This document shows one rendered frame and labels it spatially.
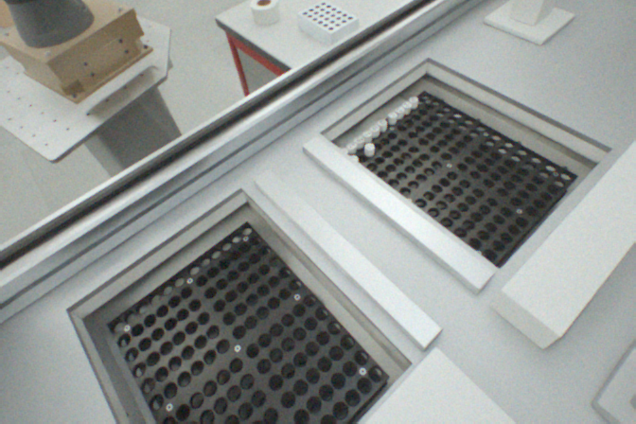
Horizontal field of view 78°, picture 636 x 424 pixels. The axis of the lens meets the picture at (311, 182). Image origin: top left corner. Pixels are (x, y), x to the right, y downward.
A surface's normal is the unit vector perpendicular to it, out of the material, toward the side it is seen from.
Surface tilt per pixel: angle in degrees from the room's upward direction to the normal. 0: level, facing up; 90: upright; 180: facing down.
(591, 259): 0
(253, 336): 0
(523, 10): 90
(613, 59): 0
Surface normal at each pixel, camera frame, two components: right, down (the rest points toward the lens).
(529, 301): -0.10, -0.61
